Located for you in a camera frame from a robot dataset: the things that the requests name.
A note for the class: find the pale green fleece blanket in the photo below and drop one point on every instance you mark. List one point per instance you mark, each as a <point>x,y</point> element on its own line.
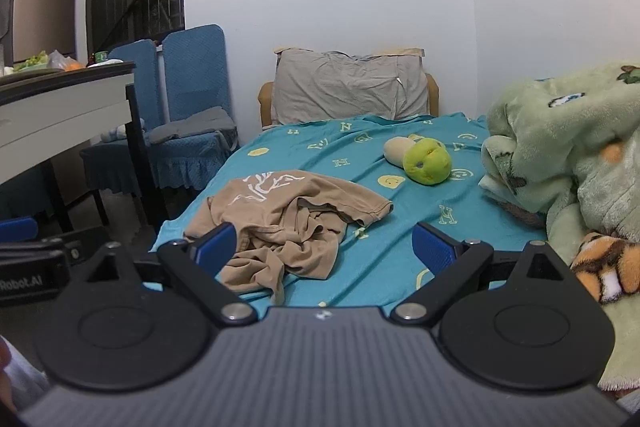
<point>560,142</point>

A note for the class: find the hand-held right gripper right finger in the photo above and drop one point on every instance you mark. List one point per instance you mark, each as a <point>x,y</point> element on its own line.
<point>436,249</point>

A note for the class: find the white table with black legs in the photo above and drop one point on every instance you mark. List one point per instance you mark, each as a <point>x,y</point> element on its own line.
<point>55,112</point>

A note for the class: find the pale blue cloth bundle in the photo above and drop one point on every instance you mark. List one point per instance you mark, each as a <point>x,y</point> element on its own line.
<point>117,132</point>

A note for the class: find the white plate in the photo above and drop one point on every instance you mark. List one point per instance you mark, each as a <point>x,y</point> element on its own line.
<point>106,62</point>

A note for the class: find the leafy green vegetables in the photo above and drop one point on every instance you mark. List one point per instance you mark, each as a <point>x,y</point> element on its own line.
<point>32,61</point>

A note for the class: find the metallic refrigerator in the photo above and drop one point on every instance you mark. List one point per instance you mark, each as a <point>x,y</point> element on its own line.
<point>42,7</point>

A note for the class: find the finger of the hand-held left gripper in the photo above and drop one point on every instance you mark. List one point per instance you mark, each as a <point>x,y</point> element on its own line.
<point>17,228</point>

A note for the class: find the green and beige plush toy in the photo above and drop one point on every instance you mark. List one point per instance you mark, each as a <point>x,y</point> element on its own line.
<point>425,162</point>

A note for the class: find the green mug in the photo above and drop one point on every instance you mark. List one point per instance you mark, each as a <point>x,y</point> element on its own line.
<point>101,56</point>

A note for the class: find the clear plastic bag with oranges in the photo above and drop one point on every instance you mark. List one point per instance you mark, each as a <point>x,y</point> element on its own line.
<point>65,61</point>

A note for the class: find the orange tiger striped plush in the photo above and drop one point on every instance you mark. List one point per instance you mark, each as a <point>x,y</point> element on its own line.
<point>607,267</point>

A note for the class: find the tan t-shirt with white print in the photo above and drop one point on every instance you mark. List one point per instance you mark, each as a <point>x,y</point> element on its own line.
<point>280,217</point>

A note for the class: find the grey cloth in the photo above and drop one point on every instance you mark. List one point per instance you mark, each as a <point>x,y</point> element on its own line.
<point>195,124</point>

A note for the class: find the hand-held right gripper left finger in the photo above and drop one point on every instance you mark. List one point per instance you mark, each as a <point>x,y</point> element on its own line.
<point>217,244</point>

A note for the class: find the grey cloth garment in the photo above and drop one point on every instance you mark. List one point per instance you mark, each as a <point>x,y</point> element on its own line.
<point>345,87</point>

